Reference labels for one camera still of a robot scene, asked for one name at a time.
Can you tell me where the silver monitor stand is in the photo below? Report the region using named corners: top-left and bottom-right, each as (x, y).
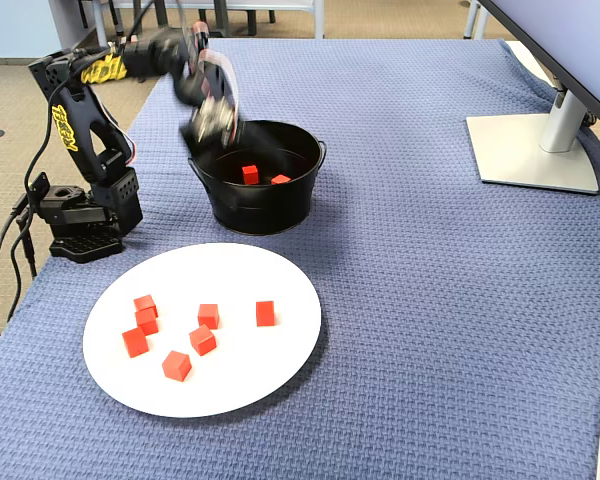
top-left (465, 74), bottom-right (600, 195)

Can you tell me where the white round plate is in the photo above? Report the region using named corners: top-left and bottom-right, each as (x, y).
top-left (82, 242), bottom-right (323, 419)

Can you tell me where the black metal bucket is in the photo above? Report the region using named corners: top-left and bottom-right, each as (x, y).
top-left (187, 119), bottom-right (328, 236)

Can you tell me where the black cable with plug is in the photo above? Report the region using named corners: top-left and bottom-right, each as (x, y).
top-left (15, 209), bottom-right (39, 281)

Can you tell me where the white table frame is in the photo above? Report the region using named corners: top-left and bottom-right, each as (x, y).
top-left (113, 0), bottom-right (326, 40)

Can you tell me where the white table leg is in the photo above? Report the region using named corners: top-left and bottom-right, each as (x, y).
top-left (462, 0), bottom-right (490, 41)
top-left (93, 0), bottom-right (112, 51)

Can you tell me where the long black cable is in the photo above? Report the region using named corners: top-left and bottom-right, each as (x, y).
top-left (0, 204), bottom-right (31, 342)

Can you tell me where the blue woven tablecloth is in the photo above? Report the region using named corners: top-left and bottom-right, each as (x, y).
top-left (0, 37), bottom-right (600, 480)

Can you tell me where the small camera circuit board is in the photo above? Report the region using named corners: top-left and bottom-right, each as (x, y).
top-left (189, 97), bottom-right (242, 147)

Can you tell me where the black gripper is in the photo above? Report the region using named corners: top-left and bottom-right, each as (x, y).
top-left (174, 57), bottom-right (236, 162)

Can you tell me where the computer monitor screen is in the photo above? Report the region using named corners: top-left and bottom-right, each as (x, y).
top-left (477, 0), bottom-right (600, 124)

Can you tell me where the thin black camera cable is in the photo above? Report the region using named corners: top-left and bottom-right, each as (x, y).
top-left (23, 0), bottom-right (156, 201)

